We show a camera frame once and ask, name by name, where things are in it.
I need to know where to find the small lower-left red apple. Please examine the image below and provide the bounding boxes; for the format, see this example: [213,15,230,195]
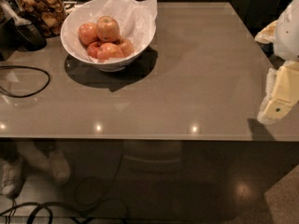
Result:
[87,41,103,58]

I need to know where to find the white ceramic bowl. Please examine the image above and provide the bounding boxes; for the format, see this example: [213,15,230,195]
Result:
[61,1,145,72]

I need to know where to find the black cables on floor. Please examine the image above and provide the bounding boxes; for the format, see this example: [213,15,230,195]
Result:
[0,152,129,224]

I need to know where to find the black cable on table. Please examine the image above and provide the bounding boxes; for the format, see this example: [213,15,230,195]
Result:
[0,65,51,99]

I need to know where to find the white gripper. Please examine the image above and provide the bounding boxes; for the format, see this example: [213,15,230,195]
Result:
[254,0,299,125]

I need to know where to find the white sneaker left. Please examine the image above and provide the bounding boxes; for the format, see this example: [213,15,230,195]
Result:
[1,158,22,199]

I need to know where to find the white sneaker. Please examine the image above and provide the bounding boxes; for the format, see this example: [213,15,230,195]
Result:
[1,158,22,199]
[49,149,71,185]

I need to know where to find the white paper liner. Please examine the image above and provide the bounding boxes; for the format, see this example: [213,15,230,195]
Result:
[89,0,158,61]

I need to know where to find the black scoop with handle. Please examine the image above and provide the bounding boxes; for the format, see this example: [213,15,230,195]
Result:
[0,0,47,51]

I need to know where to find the glass jar of dried chips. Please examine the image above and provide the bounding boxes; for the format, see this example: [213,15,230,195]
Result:
[16,0,66,37]

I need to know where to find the white sneaker right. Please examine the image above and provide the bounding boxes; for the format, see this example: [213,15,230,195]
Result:
[49,149,71,185]

